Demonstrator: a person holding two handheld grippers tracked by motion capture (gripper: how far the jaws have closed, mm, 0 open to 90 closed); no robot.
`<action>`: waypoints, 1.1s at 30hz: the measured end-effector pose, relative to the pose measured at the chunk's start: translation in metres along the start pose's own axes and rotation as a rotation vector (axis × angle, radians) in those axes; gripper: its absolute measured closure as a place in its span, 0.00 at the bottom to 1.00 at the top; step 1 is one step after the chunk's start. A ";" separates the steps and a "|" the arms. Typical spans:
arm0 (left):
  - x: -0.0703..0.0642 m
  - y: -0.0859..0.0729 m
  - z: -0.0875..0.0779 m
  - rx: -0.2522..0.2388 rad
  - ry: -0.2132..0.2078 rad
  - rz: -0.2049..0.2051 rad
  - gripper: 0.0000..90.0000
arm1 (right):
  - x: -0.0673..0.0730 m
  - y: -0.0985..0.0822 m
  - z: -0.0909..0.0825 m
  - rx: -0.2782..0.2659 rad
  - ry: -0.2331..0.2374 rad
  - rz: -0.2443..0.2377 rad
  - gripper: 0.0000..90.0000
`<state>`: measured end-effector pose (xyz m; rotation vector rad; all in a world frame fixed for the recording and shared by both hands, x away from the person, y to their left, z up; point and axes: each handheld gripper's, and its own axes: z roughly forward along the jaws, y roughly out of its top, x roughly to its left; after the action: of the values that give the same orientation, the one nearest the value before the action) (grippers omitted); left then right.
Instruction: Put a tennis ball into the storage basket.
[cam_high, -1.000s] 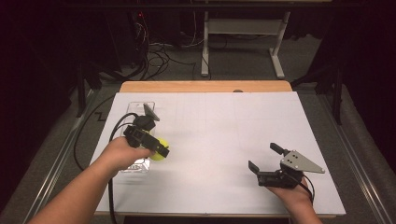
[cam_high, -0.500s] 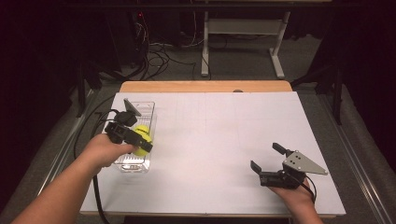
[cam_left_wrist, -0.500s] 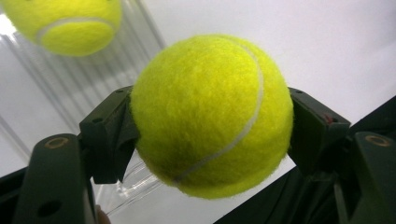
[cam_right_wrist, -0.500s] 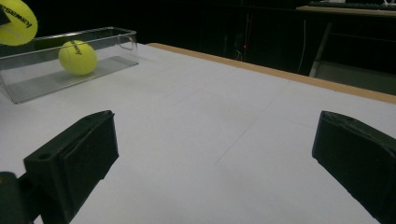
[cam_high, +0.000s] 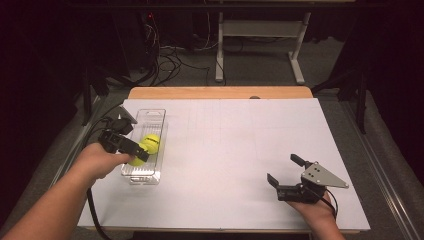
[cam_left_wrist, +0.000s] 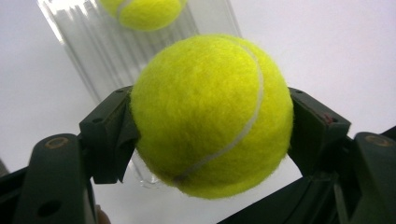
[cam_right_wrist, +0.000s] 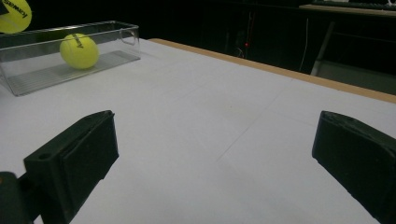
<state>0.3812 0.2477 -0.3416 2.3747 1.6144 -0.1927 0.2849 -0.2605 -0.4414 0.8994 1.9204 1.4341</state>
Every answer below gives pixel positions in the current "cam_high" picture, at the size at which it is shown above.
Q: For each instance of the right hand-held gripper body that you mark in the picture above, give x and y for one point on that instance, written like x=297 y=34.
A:
x=320 y=175

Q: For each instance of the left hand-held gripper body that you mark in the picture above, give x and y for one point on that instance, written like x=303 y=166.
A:
x=111 y=141

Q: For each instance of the clear plastic container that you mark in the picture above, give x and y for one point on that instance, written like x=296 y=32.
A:
x=151 y=120

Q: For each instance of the person's left hand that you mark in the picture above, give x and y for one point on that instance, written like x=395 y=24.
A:
x=96 y=163

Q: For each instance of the person's right hand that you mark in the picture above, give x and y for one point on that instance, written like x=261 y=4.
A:
x=315 y=213

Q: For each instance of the black metal stand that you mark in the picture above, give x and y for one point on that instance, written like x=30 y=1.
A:
x=87 y=100
x=361 y=106

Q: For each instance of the dark equipment with red light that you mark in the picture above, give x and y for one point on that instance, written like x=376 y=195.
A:
x=136 y=40

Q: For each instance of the wooden table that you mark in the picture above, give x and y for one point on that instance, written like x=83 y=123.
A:
x=216 y=92

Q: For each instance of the dark curtain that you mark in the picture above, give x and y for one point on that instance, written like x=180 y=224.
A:
x=396 y=66
x=33 y=83

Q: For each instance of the metal floor rail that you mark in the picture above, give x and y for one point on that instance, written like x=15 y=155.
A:
x=383 y=183
x=66 y=166

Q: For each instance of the white metal desk frame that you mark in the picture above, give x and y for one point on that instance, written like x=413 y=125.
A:
x=260 y=28

